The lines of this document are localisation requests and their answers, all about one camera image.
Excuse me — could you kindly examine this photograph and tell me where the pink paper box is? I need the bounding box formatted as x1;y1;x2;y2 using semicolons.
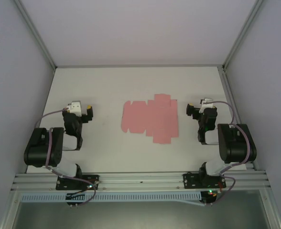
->
120;94;180;145

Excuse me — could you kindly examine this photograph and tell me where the thin aluminium crossbar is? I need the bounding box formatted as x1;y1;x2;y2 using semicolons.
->
55;64;225;70

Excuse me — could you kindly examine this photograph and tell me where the grey metal panel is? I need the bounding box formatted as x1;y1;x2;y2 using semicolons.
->
16;202;272;229

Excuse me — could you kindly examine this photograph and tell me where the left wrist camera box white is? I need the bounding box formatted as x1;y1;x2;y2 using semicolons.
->
66;101;82;117

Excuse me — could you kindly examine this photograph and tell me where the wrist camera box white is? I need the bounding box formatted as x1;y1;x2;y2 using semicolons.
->
66;101;82;117
201;97;215;113

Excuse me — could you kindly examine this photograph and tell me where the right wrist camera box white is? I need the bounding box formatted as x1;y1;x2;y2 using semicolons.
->
201;97;215;113

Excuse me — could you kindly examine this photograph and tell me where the aluminium side rail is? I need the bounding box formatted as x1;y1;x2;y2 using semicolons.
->
218;66;269;171

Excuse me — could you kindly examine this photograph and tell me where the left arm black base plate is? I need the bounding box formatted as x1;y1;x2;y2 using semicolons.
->
56;174;100;191

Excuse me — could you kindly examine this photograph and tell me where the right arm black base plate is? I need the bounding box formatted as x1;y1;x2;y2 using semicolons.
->
183;173;227;189

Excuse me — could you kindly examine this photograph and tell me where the aluminium mounting rail beam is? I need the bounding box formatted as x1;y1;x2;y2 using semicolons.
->
11;169;270;191

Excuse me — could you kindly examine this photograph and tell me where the aluminium frame post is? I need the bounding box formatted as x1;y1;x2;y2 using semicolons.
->
17;0;57;71
221;0;267;72

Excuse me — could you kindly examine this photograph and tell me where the white slotted cable duct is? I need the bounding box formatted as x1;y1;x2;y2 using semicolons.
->
21;192;202;203

